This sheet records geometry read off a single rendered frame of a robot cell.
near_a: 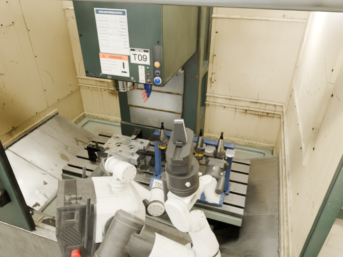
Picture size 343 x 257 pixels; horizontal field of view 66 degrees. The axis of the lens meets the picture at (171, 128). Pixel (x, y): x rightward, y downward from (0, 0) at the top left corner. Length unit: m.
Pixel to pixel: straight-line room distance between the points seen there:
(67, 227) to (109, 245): 0.20
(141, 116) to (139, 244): 1.55
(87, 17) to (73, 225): 0.92
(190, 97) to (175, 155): 1.46
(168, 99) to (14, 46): 1.21
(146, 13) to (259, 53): 1.21
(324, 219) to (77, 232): 0.78
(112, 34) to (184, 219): 0.92
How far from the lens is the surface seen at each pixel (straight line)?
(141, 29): 1.27
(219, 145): 1.42
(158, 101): 2.11
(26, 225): 1.74
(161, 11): 1.22
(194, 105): 2.08
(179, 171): 0.64
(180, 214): 0.74
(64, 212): 0.95
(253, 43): 2.22
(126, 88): 1.57
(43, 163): 2.34
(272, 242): 1.60
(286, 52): 2.24
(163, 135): 1.49
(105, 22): 1.35
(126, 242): 0.83
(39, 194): 2.18
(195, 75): 1.98
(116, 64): 1.38
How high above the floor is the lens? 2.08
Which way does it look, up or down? 32 degrees down
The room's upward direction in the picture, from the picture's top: straight up
